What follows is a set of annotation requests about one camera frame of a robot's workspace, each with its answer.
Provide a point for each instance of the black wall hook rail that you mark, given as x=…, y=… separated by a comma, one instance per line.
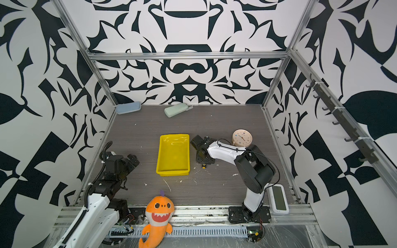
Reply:
x=345, y=120

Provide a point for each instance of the blue-grey rectangular case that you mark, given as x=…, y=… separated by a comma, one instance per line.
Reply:
x=128, y=108

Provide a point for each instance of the white slotted cable duct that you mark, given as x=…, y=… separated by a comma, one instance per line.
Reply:
x=188, y=231

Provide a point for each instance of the white digital display device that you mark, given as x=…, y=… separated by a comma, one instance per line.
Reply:
x=277, y=200

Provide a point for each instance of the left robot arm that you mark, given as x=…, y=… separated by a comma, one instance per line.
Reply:
x=103, y=219

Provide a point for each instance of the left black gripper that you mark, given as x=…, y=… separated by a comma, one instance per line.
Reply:
x=130, y=166

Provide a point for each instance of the round pink clock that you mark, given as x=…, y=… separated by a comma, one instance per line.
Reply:
x=242, y=138

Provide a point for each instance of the yellow plastic bin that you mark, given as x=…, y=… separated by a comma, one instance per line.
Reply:
x=174, y=155

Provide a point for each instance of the orange shark plush toy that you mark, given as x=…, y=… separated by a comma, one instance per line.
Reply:
x=158, y=212

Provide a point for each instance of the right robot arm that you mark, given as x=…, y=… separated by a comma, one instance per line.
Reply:
x=255, y=169

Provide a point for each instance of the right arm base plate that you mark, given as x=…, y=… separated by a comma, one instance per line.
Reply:
x=241, y=214

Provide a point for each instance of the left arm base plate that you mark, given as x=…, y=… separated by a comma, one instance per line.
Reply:
x=136, y=215

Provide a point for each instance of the mint green rectangular case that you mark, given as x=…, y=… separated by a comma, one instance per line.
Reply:
x=176, y=109

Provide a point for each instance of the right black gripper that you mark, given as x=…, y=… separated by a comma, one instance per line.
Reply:
x=198, y=160

